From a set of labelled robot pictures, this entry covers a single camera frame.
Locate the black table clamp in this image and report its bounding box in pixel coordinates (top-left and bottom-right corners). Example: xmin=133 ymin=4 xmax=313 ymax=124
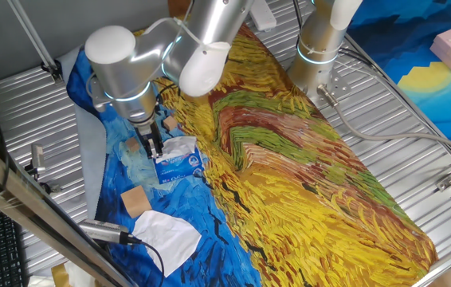
xmin=37 ymin=181 xmax=62 ymax=195

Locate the blue and yellow cloth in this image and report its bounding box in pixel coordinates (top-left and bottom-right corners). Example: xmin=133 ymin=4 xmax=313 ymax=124
xmin=347 ymin=0 xmax=451 ymax=143

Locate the large wooden cube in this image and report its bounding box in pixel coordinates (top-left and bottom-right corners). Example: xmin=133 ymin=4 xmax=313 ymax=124
xmin=120 ymin=185 xmax=153 ymax=219

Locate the gold paper pack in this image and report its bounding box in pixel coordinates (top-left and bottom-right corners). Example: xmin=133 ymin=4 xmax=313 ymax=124
xmin=51 ymin=262 xmax=73 ymax=287

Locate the black camera cable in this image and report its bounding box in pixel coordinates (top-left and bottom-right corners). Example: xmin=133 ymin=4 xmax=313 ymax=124
xmin=139 ymin=238 xmax=166 ymax=278

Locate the silver cylindrical camera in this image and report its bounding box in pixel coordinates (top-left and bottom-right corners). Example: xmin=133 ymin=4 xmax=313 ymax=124
xmin=78 ymin=218 xmax=143 ymax=246

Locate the white power strip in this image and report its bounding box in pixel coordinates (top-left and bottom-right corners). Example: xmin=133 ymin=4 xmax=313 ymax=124
xmin=249 ymin=0 xmax=277 ymax=32

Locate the aluminium frame beam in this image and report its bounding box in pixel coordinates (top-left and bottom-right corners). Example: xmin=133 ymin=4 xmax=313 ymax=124
xmin=0 ymin=131 xmax=139 ymax=287

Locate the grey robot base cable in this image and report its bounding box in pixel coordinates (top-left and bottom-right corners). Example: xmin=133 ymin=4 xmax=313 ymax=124
xmin=316 ymin=84 xmax=451 ymax=160

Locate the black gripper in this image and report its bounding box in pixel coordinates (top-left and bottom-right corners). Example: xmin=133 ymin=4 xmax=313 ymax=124
xmin=134 ymin=120 xmax=166 ymax=160

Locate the white napkin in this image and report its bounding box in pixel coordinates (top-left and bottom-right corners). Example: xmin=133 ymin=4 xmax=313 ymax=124
xmin=131 ymin=210 xmax=202 ymax=278
xmin=156 ymin=135 xmax=198 ymax=164

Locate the painted wheatfield tablecloth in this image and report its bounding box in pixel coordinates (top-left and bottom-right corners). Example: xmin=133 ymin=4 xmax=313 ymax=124
xmin=65 ymin=23 xmax=440 ymax=287

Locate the blue tissue pack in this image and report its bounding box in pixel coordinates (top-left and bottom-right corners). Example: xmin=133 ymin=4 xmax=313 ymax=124
xmin=152 ymin=145 xmax=206 ymax=185

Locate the grey metal rod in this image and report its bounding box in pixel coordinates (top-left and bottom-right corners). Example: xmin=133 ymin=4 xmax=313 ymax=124
xmin=6 ymin=0 xmax=64 ymax=85

